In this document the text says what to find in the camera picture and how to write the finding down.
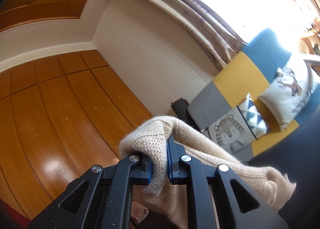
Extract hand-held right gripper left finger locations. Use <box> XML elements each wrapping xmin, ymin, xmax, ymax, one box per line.
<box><xmin>26</xmin><ymin>154</ymin><xmax>153</xmax><ymax>229</ymax></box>

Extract tiger print pillow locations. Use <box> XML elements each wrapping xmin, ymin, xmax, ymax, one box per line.
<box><xmin>200</xmin><ymin>93</ymin><xmax>272</xmax><ymax>154</ymax></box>

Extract wooden wardrobe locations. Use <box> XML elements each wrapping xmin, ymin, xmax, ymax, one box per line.
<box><xmin>0</xmin><ymin>49</ymin><xmax>153</xmax><ymax>219</ymax></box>

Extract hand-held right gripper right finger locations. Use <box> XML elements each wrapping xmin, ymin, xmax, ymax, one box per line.
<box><xmin>166</xmin><ymin>135</ymin><xmax>290</xmax><ymax>229</ymax></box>

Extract black rolled mat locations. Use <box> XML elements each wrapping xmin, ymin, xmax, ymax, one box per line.
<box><xmin>171</xmin><ymin>98</ymin><xmax>200</xmax><ymax>132</ymax></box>

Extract pinkish beige knit sweater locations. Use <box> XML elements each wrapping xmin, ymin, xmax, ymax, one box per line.
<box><xmin>119</xmin><ymin>116</ymin><xmax>298</xmax><ymax>229</ymax></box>

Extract grey yellow blue sofa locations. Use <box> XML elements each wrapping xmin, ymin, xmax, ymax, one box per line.
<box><xmin>187</xmin><ymin>28</ymin><xmax>320</xmax><ymax>159</ymax></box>

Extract red cloth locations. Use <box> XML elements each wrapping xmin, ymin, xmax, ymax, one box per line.
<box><xmin>0</xmin><ymin>206</ymin><xmax>33</xmax><ymax>229</ymax></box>

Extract beige patterned curtain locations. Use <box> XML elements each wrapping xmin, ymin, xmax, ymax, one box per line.
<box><xmin>110</xmin><ymin>0</ymin><xmax>248</xmax><ymax>70</ymax></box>

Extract deer print pillow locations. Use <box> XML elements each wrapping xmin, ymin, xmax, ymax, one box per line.
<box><xmin>257</xmin><ymin>58</ymin><xmax>320</xmax><ymax>132</ymax></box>

